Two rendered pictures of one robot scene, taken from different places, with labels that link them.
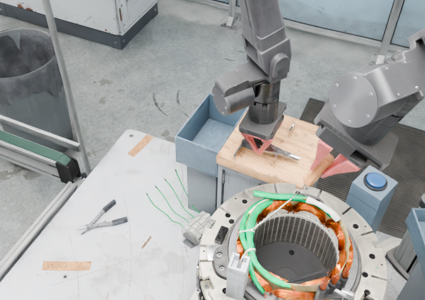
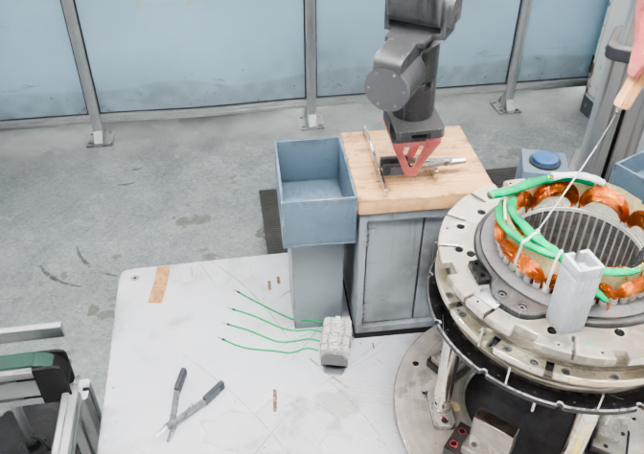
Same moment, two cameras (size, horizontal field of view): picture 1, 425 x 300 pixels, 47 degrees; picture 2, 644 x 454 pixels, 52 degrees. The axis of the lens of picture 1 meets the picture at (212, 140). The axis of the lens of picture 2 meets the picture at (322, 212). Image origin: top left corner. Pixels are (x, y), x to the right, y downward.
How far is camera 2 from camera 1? 0.50 m
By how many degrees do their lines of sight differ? 25
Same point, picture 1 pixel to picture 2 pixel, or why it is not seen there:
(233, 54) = (127, 176)
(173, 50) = (35, 200)
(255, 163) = (414, 190)
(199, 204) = (314, 310)
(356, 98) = not seen: outside the picture
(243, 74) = (404, 39)
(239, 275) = (593, 279)
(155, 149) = (185, 279)
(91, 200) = (143, 389)
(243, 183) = (399, 231)
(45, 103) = not seen: outside the picture
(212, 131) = (298, 195)
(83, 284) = not seen: outside the picture
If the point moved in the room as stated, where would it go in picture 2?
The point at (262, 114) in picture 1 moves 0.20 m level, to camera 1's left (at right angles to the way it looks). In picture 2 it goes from (425, 102) to (291, 145)
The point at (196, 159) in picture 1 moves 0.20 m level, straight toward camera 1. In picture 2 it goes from (319, 227) to (411, 310)
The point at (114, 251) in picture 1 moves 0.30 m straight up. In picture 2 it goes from (238, 438) to (217, 286)
